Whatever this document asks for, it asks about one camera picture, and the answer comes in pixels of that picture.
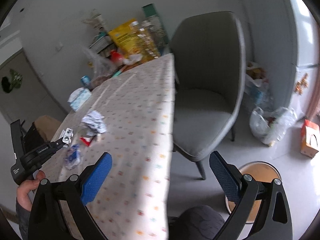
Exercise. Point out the green tall box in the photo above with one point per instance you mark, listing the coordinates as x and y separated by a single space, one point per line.
155 25

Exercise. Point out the grey upholstered chair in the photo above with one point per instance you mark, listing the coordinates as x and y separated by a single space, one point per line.
209 60

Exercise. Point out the red peach-shaped jar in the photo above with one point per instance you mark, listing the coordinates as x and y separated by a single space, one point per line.
117 58

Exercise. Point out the orange paper gift box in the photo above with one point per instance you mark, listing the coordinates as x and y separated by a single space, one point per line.
309 139

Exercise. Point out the blue tissue box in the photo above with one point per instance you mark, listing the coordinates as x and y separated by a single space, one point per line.
78 98

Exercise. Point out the white bag of bottles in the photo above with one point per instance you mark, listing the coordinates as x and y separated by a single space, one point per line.
257 88

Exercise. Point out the clear plastic trash bag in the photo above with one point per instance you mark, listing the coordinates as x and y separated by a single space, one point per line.
270 127

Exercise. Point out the white refrigerator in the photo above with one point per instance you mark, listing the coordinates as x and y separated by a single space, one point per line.
282 36

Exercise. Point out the person's patterned dark knee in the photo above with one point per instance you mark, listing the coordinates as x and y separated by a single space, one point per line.
199 222

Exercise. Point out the red white small wrapper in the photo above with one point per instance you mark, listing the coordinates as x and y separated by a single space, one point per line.
87 140

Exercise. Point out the silver blister pill pack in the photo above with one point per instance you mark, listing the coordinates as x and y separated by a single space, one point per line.
66 136

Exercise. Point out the yellow snack bag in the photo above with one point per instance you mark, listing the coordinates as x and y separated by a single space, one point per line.
125 40

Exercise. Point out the grey entrance door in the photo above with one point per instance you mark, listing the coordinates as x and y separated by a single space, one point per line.
32 99

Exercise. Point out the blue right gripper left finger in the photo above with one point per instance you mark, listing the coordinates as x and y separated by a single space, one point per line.
94 178

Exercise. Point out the cooking oil bottle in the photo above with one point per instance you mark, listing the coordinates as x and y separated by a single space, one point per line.
144 42

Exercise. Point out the blue drink can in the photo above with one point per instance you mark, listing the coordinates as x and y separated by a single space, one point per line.
86 82

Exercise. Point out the clear bag of nuts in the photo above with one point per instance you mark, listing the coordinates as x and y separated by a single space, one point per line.
103 68

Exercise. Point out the blue white snack wrapper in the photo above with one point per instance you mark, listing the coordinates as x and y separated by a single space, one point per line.
73 157

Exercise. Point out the person's left hand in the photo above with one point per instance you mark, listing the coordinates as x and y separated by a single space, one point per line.
22 198

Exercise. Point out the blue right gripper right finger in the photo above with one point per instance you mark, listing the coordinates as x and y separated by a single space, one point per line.
227 175

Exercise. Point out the dotted white tablecloth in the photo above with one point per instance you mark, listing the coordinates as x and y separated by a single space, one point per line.
138 111

